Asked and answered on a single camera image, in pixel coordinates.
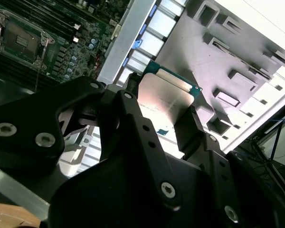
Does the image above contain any silver CPU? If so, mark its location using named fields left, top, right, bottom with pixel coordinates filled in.
left=136, top=60, right=203, bottom=137

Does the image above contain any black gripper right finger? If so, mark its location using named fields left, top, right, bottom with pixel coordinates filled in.
left=174, top=105, right=285, bottom=228

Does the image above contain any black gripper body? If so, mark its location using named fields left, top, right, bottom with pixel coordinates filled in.
left=48, top=152, right=224, bottom=228

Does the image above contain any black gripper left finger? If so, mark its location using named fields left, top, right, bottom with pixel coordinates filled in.
left=0, top=72, right=182, bottom=212

